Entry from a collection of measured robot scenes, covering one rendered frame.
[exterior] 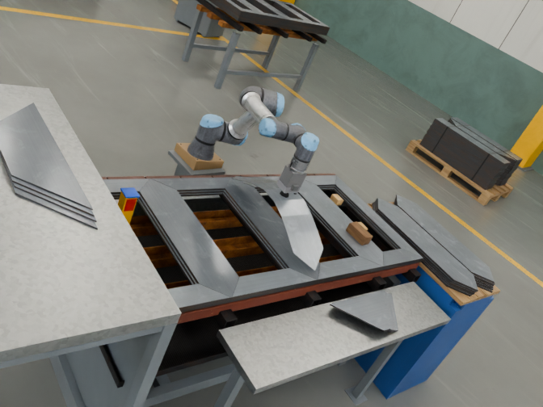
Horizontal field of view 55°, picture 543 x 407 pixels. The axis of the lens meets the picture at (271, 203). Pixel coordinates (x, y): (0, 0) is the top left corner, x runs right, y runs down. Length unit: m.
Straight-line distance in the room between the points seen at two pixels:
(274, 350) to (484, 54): 8.14
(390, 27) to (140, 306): 9.40
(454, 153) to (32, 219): 5.64
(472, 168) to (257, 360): 5.10
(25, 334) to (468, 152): 5.85
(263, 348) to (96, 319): 0.73
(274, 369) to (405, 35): 8.89
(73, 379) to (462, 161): 5.32
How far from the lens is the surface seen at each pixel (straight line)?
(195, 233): 2.14
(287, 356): 1.97
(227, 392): 2.04
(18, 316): 1.40
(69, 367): 2.40
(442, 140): 6.77
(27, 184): 1.78
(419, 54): 10.11
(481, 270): 3.04
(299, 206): 2.30
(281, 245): 2.29
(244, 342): 1.93
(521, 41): 9.42
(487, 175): 6.59
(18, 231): 1.63
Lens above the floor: 2.09
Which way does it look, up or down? 29 degrees down
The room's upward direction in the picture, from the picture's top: 25 degrees clockwise
